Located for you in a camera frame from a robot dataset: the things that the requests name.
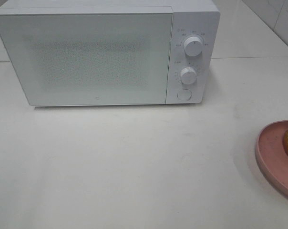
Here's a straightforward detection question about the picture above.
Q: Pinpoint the round white door button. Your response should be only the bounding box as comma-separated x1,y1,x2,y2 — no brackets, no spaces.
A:
177,89,192,101

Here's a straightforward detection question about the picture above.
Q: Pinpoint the upper white power knob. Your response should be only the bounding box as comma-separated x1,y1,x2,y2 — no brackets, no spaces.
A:
183,34,203,57

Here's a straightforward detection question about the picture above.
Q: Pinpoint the pink round plate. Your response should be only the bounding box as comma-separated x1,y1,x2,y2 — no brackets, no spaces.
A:
255,120,288,197

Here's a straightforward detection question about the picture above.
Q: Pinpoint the white microwave oven body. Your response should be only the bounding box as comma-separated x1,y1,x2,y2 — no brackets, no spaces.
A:
0,0,220,106

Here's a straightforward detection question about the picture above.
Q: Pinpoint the lower white timer knob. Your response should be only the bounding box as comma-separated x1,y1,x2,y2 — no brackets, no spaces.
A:
180,67,198,85

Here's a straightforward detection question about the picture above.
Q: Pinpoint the white microwave door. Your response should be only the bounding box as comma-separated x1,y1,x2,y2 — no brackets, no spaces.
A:
0,13,172,106

